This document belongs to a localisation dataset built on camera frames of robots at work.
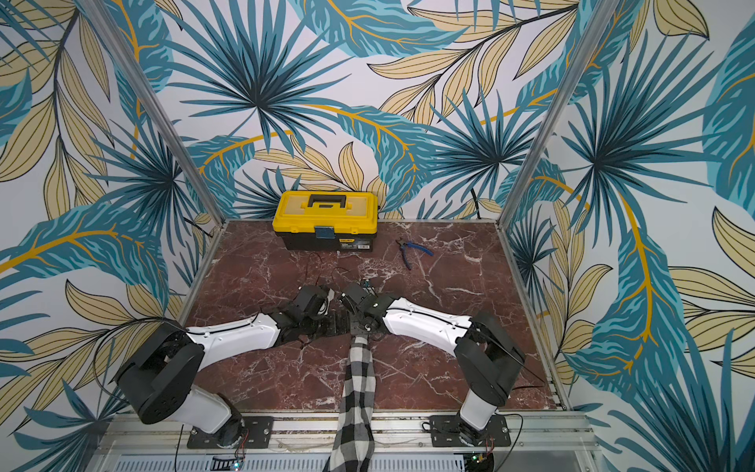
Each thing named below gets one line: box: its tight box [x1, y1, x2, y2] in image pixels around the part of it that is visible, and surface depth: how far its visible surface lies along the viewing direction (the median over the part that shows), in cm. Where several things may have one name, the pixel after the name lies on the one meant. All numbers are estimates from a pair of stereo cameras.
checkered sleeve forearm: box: [323, 334, 376, 472], surface depth 75 cm
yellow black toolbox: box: [272, 190, 379, 252], surface depth 102 cm
